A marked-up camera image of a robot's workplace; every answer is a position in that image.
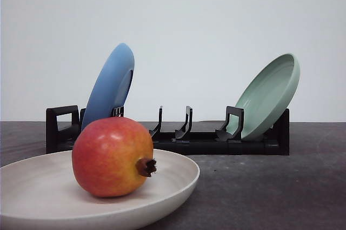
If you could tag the red yellow pomegranate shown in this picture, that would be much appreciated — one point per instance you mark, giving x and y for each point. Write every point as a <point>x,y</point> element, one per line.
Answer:
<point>113,156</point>

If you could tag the green plate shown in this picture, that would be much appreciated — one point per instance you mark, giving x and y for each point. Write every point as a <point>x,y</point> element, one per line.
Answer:
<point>268,97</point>

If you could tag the blue plate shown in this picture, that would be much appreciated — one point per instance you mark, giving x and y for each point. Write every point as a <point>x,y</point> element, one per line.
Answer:
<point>111,86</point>

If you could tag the white plate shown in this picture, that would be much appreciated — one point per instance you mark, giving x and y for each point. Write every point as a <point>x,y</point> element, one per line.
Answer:
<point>42,193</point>

